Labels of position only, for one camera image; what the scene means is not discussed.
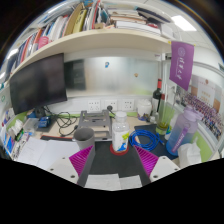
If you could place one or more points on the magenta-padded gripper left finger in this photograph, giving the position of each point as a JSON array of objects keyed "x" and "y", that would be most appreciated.
[{"x": 80, "y": 160}]

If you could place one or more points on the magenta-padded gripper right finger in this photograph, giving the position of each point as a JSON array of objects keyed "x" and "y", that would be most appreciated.
[{"x": 148, "y": 161}]

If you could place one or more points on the clear plastic water bottle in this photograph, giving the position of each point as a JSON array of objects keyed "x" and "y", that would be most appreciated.
[{"x": 120, "y": 133}]

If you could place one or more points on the large purple-blue water bottle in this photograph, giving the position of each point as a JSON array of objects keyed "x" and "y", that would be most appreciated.
[{"x": 181, "y": 133}]

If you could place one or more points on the navy mouse pad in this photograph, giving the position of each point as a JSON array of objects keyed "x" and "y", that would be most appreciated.
[{"x": 161, "y": 150}]

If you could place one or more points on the grey ribbed cup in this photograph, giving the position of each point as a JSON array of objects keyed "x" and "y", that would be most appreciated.
[{"x": 84, "y": 138}]

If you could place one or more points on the black desk mat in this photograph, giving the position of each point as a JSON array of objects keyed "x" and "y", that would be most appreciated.
[{"x": 113, "y": 165}]

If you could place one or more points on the flat round red coaster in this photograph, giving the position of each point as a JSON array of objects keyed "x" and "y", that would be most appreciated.
[{"x": 115, "y": 153}]

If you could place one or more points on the white paper sheet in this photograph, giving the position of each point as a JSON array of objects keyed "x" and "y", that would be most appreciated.
[{"x": 106, "y": 182}]

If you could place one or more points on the open white paper notebook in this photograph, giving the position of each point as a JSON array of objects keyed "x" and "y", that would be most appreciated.
[{"x": 46, "y": 151}]

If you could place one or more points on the tall green glass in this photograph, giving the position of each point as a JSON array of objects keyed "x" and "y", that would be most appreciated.
[{"x": 164, "y": 116}]

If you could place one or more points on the white lidded jar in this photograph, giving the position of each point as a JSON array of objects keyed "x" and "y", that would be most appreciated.
[{"x": 144, "y": 110}]

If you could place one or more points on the small blue device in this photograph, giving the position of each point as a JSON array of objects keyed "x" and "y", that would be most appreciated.
[{"x": 44, "y": 122}]

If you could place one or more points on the dark wine bottle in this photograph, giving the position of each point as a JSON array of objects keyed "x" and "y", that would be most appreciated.
[{"x": 156, "y": 96}]

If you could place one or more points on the black computer monitor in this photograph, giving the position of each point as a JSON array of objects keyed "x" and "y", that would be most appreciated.
[{"x": 36, "y": 83}]

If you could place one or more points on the purple hanging banner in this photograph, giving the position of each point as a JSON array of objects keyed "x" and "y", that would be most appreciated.
[{"x": 181, "y": 65}]

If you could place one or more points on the rectangular ceiling light panel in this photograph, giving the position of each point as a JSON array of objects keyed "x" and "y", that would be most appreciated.
[{"x": 184, "y": 23}]

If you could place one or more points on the white wall power outlet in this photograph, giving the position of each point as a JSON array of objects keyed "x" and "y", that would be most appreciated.
[
  {"x": 111, "y": 104},
  {"x": 94, "y": 105},
  {"x": 128, "y": 104}
]

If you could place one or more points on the group photo wall poster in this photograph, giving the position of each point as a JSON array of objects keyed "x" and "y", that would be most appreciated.
[{"x": 203, "y": 103}]

